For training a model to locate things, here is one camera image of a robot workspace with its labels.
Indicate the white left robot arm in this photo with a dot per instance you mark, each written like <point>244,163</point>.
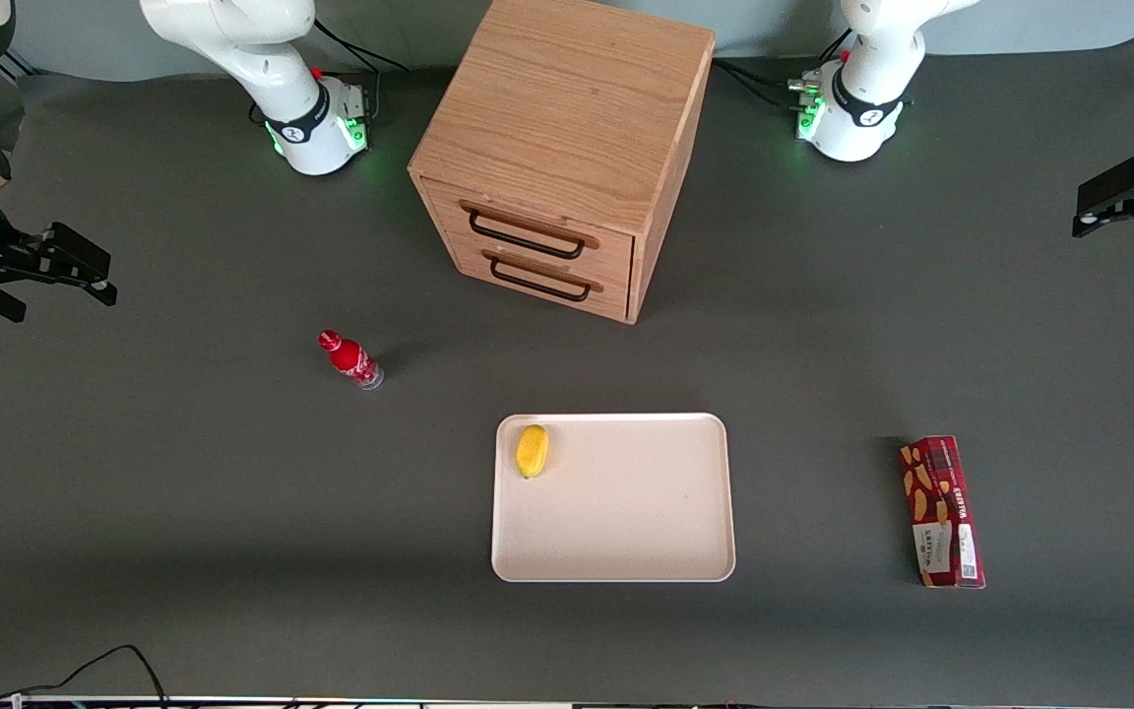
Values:
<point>862,108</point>

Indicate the wooden drawer cabinet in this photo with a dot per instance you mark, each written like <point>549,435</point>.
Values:
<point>567,98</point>

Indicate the red cola bottle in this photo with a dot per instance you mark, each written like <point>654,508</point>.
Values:
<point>348,356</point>

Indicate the aluminium frame rail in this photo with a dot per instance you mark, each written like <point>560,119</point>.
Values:
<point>14,69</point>

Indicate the shorter wooden drawer front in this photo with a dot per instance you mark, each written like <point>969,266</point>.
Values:
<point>616,300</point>

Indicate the taller wooden drawer front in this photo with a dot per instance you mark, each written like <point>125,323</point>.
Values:
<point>616,252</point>

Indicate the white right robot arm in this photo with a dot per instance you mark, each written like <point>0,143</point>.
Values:
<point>282,89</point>

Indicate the red cookie box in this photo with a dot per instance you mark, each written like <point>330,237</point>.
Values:
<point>941,512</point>

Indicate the cream plastic tray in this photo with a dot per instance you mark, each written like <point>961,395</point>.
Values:
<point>626,502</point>

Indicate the yellow lemon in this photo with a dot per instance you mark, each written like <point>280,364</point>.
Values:
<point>532,450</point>

